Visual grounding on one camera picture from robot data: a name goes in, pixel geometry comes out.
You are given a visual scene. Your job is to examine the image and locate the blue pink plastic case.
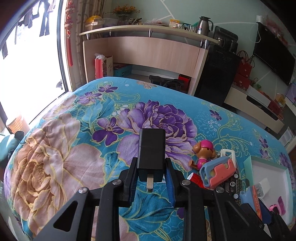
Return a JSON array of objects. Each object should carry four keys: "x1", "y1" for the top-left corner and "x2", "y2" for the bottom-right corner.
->
[{"x1": 199, "y1": 156, "x2": 236, "y2": 188}]

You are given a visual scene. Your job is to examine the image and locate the red glue bottle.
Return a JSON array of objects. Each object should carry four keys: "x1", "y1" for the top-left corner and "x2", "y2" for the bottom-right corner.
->
[{"x1": 187, "y1": 172, "x2": 204, "y2": 188}]

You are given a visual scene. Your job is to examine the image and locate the white plastic hair clip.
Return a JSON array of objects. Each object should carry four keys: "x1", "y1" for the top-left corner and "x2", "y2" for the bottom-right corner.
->
[{"x1": 219, "y1": 149, "x2": 238, "y2": 170}]

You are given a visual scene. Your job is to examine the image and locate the black power adapter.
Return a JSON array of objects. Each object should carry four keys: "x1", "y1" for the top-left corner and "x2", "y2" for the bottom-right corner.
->
[{"x1": 137, "y1": 128, "x2": 166, "y2": 193}]

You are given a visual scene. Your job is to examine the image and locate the brown pink puppy toy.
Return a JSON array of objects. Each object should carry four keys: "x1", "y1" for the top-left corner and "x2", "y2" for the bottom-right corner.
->
[{"x1": 189, "y1": 140, "x2": 217, "y2": 171}]

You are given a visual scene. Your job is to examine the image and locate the black toy car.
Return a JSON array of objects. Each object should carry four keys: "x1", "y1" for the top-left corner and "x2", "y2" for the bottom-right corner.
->
[{"x1": 221, "y1": 173, "x2": 242, "y2": 205}]

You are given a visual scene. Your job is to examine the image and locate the small blue orange box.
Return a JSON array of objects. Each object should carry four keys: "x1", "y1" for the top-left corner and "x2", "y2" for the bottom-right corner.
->
[{"x1": 239, "y1": 185, "x2": 262, "y2": 220}]

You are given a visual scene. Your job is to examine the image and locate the white charger block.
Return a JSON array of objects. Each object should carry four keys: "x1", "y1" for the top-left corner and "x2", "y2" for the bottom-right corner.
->
[{"x1": 254, "y1": 178, "x2": 270, "y2": 198}]

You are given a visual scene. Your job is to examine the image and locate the white tray with green rim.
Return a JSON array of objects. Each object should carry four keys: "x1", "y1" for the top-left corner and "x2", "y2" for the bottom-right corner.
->
[{"x1": 243, "y1": 156, "x2": 293, "y2": 225}]

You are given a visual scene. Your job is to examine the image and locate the cream tv stand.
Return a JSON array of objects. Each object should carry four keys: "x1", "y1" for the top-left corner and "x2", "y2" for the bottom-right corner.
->
[{"x1": 224, "y1": 85, "x2": 285, "y2": 134}]

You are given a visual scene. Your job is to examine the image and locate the teal storage box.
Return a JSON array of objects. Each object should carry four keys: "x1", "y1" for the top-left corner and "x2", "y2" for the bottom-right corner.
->
[{"x1": 113, "y1": 63, "x2": 132, "y2": 77}]

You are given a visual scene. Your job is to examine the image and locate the red white paper bag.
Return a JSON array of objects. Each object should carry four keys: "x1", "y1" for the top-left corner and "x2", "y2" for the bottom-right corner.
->
[{"x1": 94, "y1": 53, "x2": 114, "y2": 79}]

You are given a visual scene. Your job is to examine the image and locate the red gift bag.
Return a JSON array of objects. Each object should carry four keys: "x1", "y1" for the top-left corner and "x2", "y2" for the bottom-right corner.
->
[{"x1": 233, "y1": 50, "x2": 255, "y2": 91}]

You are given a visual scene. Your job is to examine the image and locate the black cabinet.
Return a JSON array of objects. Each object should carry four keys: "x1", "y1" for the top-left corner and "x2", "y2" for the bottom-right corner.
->
[{"x1": 194, "y1": 45, "x2": 240, "y2": 106}]

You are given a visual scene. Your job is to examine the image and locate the wooden curved desk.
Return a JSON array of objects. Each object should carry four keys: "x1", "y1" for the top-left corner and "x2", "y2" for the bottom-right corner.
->
[{"x1": 79, "y1": 25, "x2": 218, "y2": 95}]

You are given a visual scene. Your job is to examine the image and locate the black coffee machine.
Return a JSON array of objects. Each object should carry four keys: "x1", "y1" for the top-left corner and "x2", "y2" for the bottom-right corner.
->
[{"x1": 213, "y1": 26, "x2": 238, "y2": 54}]

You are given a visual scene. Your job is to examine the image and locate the yellow flower vase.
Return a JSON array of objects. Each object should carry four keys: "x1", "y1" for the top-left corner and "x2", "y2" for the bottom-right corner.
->
[{"x1": 111, "y1": 4, "x2": 140, "y2": 25}]

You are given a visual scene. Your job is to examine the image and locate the steel thermos jug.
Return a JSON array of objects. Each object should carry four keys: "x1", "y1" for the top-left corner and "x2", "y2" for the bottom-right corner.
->
[{"x1": 197, "y1": 16, "x2": 214, "y2": 36}]

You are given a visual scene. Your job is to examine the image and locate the red hanging knot ornament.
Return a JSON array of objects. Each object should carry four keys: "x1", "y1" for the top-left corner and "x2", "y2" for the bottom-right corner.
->
[{"x1": 64, "y1": 0, "x2": 75, "y2": 67}]

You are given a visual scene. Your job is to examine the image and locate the wall mounted television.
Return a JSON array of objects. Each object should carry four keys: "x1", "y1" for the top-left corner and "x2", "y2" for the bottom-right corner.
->
[{"x1": 253, "y1": 23, "x2": 295, "y2": 85}]

